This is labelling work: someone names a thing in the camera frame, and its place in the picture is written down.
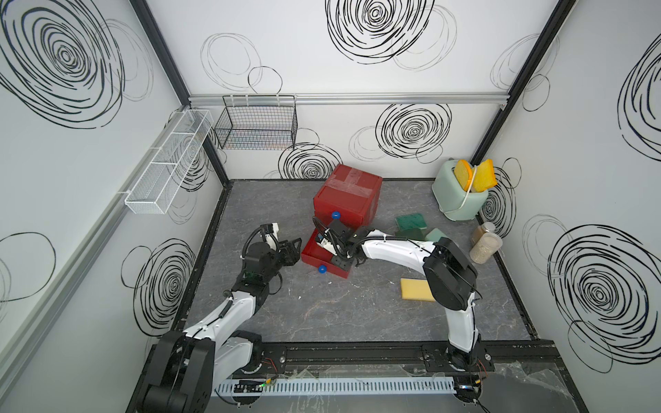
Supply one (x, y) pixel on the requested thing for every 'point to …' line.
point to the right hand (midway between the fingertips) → (342, 254)
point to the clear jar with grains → (484, 249)
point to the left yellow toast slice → (463, 173)
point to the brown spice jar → (482, 229)
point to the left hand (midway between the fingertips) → (294, 240)
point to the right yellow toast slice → (485, 177)
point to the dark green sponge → (410, 221)
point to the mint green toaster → (455, 202)
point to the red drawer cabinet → (349, 194)
